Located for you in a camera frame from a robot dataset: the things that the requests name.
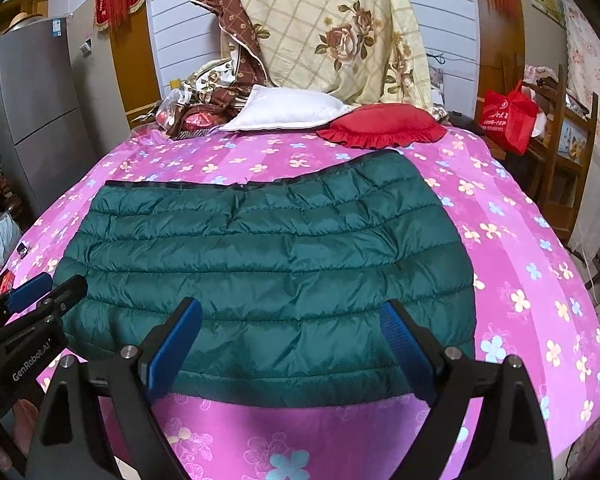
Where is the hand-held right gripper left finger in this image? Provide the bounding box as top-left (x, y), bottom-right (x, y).
top-left (25, 297), bottom-right (204, 480)

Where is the brown wooden cabinet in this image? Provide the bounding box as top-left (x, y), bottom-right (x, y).
top-left (472, 0), bottom-right (532, 128)

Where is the white pillow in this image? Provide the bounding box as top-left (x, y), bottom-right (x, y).
top-left (218, 84), bottom-right (357, 132)

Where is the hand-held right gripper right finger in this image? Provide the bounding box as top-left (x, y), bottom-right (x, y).
top-left (379, 299), bottom-right (554, 480)

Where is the brown patterned blanket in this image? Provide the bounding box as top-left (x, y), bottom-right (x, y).
top-left (165, 0), bottom-right (272, 141)

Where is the person's left hand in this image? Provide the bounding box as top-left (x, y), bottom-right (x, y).
top-left (0, 399), bottom-right (47, 472)

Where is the wooden chair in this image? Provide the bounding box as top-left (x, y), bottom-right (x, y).
top-left (524, 64), bottom-right (600, 243)

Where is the white plastic bag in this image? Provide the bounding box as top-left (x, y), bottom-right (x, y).
top-left (0, 205), bottom-right (23, 273)

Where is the cream floral quilt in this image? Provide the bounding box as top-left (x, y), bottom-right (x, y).
top-left (209, 0), bottom-right (449, 122)

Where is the straw hat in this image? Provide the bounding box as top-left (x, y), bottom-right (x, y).
top-left (4, 12), bottom-right (47, 32)

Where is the brown wooden door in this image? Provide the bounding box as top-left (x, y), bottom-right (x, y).
top-left (109, 2), bottom-right (157, 117)

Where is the grey refrigerator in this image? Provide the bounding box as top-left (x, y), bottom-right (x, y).
top-left (0, 14), bottom-right (127, 223)

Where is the pink floral bedsheet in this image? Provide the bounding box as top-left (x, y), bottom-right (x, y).
top-left (5, 124), bottom-right (600, 480)

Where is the red ruffled pillow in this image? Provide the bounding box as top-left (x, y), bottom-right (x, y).
top-left (315, 103), bottom-right (449, 150)

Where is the dark green puffer jacket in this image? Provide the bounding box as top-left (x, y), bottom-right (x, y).
top-left (52, 149), bottom-right (477, 409)

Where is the red shopping bag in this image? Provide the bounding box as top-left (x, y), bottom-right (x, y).
top-left (480, 79), bottom-right (540, 157)

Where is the clear plastic bag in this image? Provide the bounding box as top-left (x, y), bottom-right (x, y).
top-left (154, 85), bottom-right (193, 137)

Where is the wall poster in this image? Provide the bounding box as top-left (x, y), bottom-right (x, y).
top-left (524, 0), bottom-right (567, 28)

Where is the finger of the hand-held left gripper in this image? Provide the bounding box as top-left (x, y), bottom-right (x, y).
top-left (42, 274), bottom-right (89, 314)
top-left (2, 273), bottom-right (55, 312)

